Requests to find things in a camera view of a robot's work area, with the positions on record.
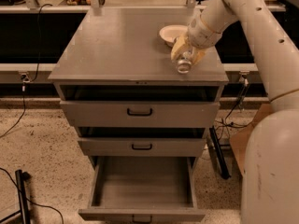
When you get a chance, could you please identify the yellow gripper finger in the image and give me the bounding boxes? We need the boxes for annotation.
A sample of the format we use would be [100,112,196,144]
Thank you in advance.
[191,48,206,65]
[171,34,192,61]

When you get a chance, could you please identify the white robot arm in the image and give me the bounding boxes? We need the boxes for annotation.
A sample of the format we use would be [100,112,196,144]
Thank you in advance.
[171,0,299,224]

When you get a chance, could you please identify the grey drawer cabinet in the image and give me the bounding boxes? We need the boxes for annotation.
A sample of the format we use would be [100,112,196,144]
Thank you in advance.
[48,7,230,161]

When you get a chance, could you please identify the grey top drawer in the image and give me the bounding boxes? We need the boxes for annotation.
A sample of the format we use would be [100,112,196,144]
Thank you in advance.
[61,101,220,128]

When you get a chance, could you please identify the grey drawer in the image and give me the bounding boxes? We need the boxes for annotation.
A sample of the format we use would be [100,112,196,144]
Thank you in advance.
[78,138,206,157]
[61,101,220,128]
[78,157,205,224]

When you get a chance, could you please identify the grey middle drawer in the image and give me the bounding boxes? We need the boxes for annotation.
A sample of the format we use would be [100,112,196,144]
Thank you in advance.
[78,138,206,157]

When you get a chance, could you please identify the grey bottom drawer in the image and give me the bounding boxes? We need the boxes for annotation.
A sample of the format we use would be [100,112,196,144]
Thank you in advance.
[78,157,205,224]

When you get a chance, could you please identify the brown cardboard box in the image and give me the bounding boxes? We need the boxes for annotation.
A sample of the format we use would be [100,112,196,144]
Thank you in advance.
[230,104,273,174]

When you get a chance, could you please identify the black stand bar right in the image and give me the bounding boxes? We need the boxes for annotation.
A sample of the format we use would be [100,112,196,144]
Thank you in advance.
[209,127,231,180]

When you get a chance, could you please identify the black stand bar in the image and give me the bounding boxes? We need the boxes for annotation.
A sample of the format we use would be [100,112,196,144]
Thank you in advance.
[209,127,231,180]
[15,170,31,224]

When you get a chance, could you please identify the black stand bar left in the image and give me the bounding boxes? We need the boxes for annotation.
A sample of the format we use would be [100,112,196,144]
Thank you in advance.
[15,170,31,224]

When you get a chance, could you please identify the black cables right floor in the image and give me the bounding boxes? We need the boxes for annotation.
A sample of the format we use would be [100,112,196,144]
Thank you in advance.
[214,77,256,142]

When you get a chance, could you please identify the black cable left wall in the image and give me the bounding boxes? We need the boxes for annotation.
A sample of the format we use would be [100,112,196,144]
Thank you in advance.
[0,3,54,139]

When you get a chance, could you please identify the black cable floor left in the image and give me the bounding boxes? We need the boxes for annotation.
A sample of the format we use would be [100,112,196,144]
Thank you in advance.
[0,167,65,224]

